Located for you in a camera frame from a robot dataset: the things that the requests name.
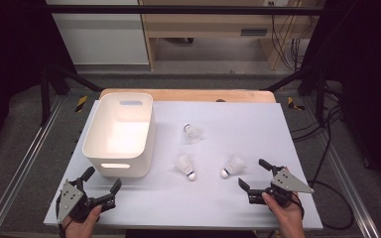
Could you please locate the aluminium floor rail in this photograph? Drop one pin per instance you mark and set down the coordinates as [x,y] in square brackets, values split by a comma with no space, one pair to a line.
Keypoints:
[20,172]
[350,185]

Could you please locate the small grey box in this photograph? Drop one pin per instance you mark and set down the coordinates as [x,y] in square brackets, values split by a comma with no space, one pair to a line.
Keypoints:
[254,32]

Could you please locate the black horizontal frame bar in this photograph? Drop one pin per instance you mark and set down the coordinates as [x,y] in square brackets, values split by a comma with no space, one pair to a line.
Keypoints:
[178,10]

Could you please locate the person's left hand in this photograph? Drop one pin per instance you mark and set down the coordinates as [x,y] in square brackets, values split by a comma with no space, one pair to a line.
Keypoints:
[79,229]

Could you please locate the black metal stand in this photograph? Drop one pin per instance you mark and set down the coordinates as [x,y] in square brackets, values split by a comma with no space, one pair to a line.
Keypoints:
[320,95]
[45,99]

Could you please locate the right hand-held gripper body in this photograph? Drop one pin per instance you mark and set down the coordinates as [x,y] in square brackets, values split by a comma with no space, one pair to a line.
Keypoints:
[287,183]

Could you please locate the white feather shuttlecock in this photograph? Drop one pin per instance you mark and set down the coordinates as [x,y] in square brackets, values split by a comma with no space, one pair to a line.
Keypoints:
[234,166]
[193,134]
[185,163]

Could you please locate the white plastic storage bin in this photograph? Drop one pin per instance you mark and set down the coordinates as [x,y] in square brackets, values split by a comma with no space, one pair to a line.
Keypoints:
[119,132]

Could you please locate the wooden desk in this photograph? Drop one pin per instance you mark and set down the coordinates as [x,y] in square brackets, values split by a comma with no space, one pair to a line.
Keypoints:
[205,24]

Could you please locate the wooden table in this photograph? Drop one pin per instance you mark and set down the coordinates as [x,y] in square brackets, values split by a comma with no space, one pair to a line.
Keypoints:
[195,95]

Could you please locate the black curtain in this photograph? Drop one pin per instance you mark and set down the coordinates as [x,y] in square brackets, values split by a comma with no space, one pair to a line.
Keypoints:
[370,66]
[10,49]

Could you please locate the yellow black floor tape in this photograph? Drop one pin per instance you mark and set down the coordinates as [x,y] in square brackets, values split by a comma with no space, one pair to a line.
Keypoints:
[81,103]
[294,104]

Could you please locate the white cabinet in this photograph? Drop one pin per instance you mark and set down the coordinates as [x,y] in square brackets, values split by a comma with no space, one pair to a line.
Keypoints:
[102,39]

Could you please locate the person's right hand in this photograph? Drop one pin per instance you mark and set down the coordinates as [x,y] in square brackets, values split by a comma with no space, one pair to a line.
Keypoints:
[287,218]

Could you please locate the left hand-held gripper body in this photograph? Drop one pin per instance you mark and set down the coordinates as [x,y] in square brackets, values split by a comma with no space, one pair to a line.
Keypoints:
[67,198]

